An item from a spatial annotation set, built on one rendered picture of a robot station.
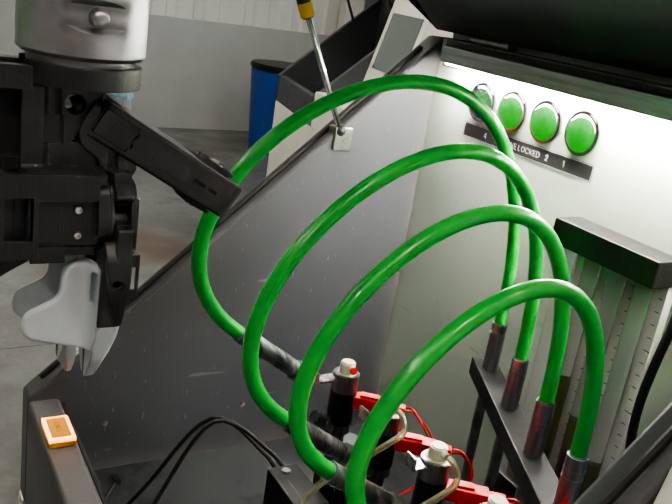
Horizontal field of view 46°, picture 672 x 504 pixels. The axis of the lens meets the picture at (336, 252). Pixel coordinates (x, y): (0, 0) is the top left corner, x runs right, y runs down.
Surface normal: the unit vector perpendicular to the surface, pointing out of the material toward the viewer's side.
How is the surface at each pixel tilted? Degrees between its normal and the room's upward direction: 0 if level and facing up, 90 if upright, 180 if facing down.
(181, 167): 92
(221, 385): 90
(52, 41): 90
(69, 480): 0
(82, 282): 93
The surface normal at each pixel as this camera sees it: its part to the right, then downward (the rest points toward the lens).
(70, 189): 0.48, 0.35
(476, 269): -0.86, 0.04
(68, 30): 0.06, 0.33
